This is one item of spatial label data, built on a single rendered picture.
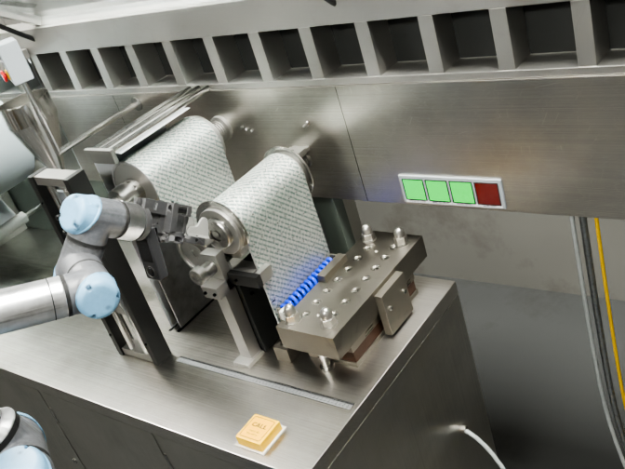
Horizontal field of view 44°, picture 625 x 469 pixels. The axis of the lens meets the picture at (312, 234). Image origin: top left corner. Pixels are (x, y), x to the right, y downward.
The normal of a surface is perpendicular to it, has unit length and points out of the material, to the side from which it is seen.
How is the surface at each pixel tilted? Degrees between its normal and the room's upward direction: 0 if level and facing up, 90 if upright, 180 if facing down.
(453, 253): 90
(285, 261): 90
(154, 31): 90
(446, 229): 90
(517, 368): 0
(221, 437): 0
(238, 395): 0
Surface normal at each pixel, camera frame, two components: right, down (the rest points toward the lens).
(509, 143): -0.56, 0.54
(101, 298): 0.47, 0.31
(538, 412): -0.28, -0.84
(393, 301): 0.78, 0.09
